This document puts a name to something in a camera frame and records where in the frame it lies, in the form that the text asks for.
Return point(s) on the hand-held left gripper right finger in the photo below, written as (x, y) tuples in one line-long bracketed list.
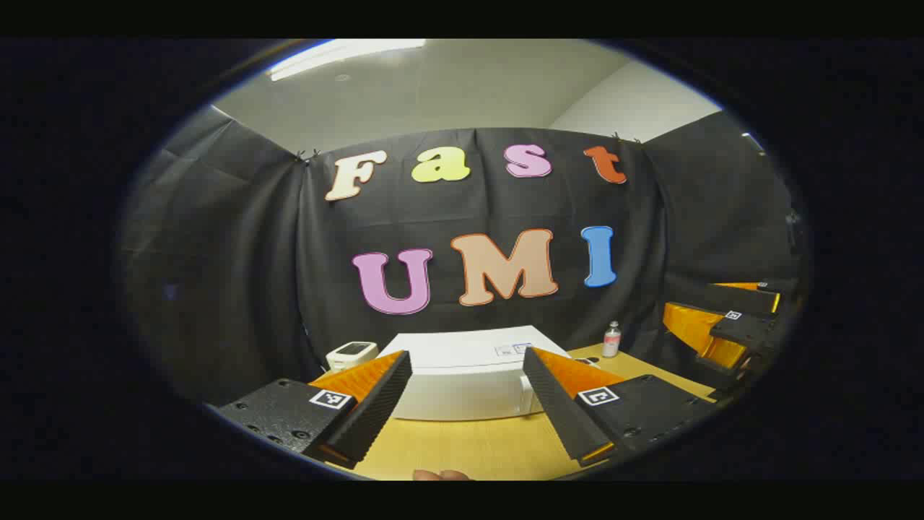
[(559, 412)]

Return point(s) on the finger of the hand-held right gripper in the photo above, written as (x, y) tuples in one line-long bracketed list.
[(747, 331), (751, 297)]

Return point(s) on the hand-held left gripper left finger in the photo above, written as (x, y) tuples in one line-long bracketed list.
[(375, 412)]

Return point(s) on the white microwave oven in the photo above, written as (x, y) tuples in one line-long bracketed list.
[(462, 390)]

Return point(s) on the white sectioned plate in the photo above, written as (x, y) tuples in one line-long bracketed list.
[(588, 361)]

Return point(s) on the small white device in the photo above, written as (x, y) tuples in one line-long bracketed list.
[(351, 355)]

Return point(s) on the small bottle with pink label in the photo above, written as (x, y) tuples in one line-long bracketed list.
[(611, 343)]

